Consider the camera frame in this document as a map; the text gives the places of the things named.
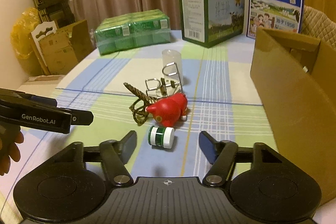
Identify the brown cardboard box on floor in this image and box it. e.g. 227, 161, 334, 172
39, 20, 94, 75

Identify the flat cardboard on floor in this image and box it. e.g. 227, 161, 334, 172
17, 75, 65, 97

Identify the red pig figurine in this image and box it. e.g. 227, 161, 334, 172
146, 93, 188, 127

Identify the checkered tablecloth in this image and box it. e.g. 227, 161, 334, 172
1, 31, 275, 223

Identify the quilted beige chair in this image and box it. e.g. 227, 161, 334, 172
301, 6, 336, 50

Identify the black folding hand cart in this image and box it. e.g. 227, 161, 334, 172
33, 0, 76, 28

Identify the braided keychain strap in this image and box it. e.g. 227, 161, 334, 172
123, 82, 158, 127

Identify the white cardboard cutout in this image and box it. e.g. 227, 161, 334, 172
31, 21, 57, 67

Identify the translucent plastic cup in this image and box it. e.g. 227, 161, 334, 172
162, 50, 183, 83

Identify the yellow plastic bag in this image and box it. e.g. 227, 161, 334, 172
10, 7, 41, 60

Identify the open brown cardboard box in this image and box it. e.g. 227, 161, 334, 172
250, 27, 335, 203

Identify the green white small jar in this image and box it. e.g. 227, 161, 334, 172
147, 126, 175, 149

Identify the person's left hand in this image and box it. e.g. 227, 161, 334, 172
1, 121, 24, 176

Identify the green drink carton pack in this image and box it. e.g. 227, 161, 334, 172
94, 9, 171, 56

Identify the blue milk carton box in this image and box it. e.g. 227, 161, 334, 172
247, 0, 304, 39

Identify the green white milk carton box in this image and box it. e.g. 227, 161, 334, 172
179, 0, 245, 48

